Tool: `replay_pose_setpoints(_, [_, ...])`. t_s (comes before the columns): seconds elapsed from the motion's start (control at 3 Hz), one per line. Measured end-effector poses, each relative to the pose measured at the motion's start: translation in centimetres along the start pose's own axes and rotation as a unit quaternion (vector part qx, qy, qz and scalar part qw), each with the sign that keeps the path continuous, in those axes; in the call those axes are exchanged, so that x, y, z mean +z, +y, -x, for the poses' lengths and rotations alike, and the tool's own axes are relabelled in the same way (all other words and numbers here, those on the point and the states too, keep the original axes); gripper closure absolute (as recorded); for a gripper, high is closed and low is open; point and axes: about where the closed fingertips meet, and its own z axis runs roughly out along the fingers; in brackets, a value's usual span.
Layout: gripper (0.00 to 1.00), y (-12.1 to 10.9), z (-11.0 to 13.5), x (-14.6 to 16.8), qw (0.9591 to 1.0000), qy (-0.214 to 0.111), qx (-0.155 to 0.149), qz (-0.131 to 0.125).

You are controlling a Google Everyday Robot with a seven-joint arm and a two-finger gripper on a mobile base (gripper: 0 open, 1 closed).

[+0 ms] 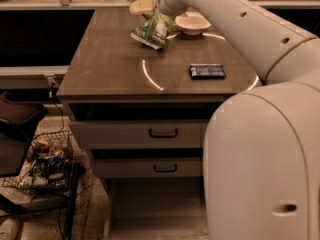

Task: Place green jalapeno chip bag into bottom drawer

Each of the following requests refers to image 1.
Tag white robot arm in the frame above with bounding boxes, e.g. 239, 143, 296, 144
156, 0, 320, 240

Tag dark brown bin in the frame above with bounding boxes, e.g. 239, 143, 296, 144
0, 92, 48, 177

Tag white paper bowl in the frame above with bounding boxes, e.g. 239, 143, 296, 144
175, 12, 211, 36

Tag dark blue snack bar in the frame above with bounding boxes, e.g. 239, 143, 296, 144
189, 64, 226, 79

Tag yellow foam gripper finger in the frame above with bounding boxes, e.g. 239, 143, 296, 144
129, 0, 155, 15

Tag grey drawer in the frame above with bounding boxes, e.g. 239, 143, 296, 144
90, 157, 202, 178
69, 120, 207, 150

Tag grey drawer cabinet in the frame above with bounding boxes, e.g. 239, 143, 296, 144
56, 6, 263, 240

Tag open bottom drawer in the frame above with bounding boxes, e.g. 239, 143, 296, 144
103, 177, 209, 240

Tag black drawer handle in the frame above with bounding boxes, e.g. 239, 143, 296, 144
153, 164, 178, 173
148, 129, 179, 138

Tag black middle drawer handle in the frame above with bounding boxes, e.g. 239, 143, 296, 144
153, 164, 178, 173

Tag top grey drawer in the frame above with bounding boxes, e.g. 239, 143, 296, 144
69, 120, 207, 150

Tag black top drawer handle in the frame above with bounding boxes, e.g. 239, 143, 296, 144
148, 129, 179, 138

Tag middle grey drawer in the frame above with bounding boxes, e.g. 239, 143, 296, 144
90, 157, 202, 178

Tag green jalapeno chip bag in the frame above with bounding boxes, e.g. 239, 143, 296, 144
131, 9, 175, 50

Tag black power cable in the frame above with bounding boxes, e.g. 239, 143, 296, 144
49, 83, 66, 135

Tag wire basket of snacks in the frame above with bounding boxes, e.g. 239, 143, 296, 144
2, 131, 73, 194

